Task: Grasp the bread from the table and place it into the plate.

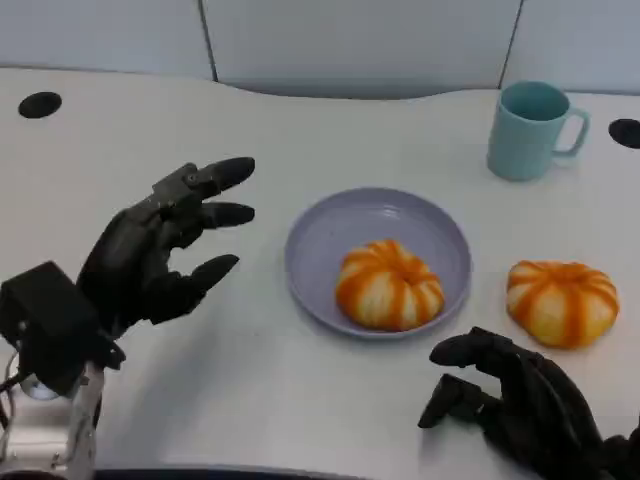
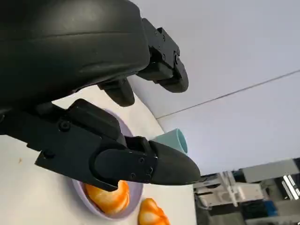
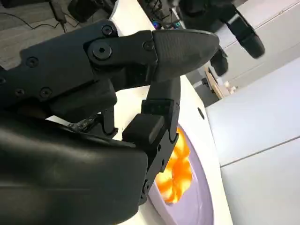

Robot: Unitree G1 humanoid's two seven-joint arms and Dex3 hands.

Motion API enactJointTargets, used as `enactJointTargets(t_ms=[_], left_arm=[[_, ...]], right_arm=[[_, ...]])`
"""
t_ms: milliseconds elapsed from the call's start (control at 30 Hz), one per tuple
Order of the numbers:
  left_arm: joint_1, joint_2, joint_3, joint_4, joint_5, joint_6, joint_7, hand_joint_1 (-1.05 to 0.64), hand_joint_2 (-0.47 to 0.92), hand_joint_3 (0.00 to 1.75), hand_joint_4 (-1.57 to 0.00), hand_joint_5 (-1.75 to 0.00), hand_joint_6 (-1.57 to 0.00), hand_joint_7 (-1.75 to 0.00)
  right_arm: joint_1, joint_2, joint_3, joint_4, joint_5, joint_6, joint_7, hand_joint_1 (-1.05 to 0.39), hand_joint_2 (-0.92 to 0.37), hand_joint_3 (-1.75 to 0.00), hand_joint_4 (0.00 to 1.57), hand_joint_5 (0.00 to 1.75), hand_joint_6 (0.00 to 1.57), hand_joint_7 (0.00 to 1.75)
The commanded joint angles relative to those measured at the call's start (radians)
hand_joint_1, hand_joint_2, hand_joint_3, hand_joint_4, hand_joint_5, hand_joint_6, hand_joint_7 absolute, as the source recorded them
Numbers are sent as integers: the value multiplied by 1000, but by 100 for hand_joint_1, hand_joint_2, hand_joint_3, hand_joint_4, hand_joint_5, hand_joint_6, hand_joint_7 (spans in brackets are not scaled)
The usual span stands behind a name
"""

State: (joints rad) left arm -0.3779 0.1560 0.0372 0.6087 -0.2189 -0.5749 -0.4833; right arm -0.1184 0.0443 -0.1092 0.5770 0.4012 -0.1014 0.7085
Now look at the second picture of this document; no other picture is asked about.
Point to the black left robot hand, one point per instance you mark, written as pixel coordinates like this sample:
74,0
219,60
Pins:
70,47

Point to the orange and white toy bread roll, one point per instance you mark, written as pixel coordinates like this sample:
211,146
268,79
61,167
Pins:
110,201
150,213

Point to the pale green mug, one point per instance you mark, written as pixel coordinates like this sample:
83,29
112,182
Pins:
168,138

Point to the grey partition panel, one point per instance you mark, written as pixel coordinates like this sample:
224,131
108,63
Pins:
234,131
222,47

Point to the lilac plate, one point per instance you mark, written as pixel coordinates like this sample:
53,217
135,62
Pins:
135,194

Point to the white workshop machine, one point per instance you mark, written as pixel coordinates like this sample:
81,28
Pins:
225,193

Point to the grey workshop cabinet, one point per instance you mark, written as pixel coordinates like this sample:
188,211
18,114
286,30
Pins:
267,171

